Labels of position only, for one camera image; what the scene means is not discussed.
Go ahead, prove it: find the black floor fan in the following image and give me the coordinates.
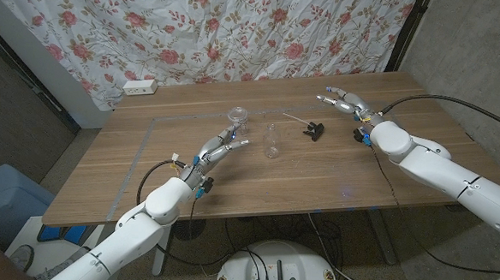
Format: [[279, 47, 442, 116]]
[[170, 218, 208, 242]]

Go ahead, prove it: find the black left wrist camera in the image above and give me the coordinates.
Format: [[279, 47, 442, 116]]
[[193, 176, 216, 200]]

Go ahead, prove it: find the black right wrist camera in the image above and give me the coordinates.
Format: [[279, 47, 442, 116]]
[[352, 126, 373, 148]]

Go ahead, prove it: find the floral print backdrop cloth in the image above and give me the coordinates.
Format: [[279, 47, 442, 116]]
[[0, 0, 433, 117]]

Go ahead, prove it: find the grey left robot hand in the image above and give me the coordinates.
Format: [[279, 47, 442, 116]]
[[176, 122, 253, 192]]

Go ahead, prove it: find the blue plastic bin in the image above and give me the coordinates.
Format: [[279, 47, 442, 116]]
[[0, 161, 58, 244]]

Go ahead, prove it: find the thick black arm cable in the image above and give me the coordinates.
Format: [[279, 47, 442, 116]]
[[134, 158, 190, 207], [378, 90, 500, 143]]

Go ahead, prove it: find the black trigger sprayer head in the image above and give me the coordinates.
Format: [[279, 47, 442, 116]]
[[282, 110, 326, 144]]

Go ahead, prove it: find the clear glass cup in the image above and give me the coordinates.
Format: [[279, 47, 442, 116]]
[[226, 106, 251, 136]]

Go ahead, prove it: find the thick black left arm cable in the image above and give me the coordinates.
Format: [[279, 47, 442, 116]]
[[134, 158, 190, 207]]

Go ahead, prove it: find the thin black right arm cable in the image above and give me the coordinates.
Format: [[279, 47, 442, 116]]
[[370, 139, 500, 280]]

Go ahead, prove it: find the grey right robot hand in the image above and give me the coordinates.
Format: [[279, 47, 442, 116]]
[[315, 83, 386, 131]]

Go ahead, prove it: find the white power strip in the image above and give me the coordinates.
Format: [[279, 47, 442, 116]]
[[122, 78, 159, 97]]

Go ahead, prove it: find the clear plastic spray bottle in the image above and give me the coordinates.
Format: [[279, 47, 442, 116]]
[[261, 122, 283, 160]]

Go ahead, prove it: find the white robot torso base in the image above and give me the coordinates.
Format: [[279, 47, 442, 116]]
[[211, 236, 339, 280]]

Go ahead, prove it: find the grey table leg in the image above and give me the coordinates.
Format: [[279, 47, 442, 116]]
[[366, 207, 398, 266]]

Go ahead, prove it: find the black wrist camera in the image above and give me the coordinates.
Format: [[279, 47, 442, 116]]
[[352, 126, 373, 148], [193, 176, 216, 200]]

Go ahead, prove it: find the white table leg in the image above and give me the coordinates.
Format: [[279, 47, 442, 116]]
[[149, 223, 176, 277]]

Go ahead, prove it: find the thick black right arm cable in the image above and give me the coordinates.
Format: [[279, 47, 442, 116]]
[[378, 90, 500, 143]]

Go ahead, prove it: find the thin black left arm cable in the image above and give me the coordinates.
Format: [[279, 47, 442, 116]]
[[152, 196, 237, 270]]

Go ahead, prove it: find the blue floor pad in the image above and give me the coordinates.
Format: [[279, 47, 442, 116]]
[[37, 223, 89, 247]]

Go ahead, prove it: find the grey shoe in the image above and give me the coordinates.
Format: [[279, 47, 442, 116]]
[[32, 246, 93, 280], [9, 244, 36, 273]]

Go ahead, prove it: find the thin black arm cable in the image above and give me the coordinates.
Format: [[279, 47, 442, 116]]
[[152, 196, 237, 270], [370, 139, 500, 280]]

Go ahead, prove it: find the white floor cable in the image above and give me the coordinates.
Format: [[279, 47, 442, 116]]
[[307, 211, 364, 280]]

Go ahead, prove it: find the black backdrop stand pole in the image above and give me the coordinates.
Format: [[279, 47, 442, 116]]
[[0, 3, 81, 137], [380, 0, 447, 73]]

